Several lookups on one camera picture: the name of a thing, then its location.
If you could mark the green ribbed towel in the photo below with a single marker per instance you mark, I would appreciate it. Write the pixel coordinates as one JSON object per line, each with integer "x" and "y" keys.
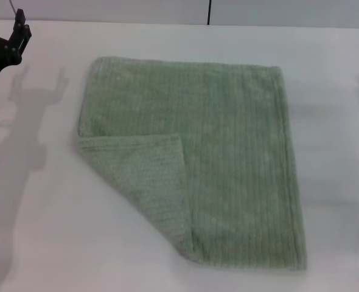
{"x": 216, "y": 146}

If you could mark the black vertical wall strip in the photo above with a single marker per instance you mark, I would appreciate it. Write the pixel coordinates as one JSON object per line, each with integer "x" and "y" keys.
{"x": 209, "y": 12}

